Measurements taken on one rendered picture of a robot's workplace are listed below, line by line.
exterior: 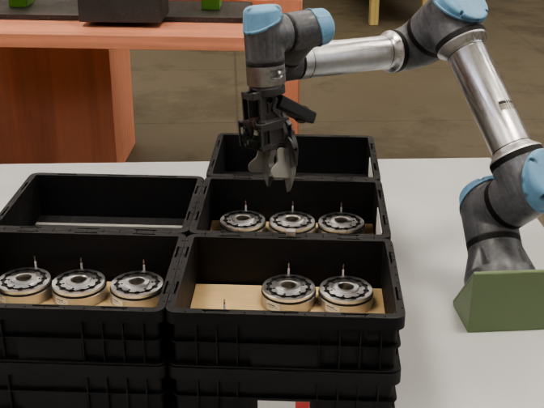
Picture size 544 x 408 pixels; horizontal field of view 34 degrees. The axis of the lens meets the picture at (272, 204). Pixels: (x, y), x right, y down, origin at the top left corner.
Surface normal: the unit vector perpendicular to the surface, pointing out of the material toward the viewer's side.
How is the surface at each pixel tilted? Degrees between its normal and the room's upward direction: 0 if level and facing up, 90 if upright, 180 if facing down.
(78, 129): 90
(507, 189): 86
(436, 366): 0
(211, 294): 0
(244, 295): 0
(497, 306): 90
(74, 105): 90
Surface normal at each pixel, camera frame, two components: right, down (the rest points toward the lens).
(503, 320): 0.08, 0.40
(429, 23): -0.84, 0.21
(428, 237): 0.00, -0.91
